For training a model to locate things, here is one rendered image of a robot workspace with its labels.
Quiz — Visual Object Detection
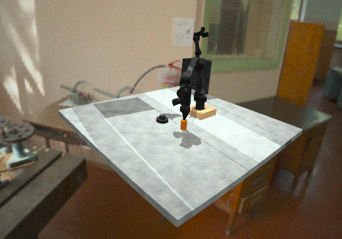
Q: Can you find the orange cylinder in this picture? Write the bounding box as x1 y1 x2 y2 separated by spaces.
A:
180 119 187 130

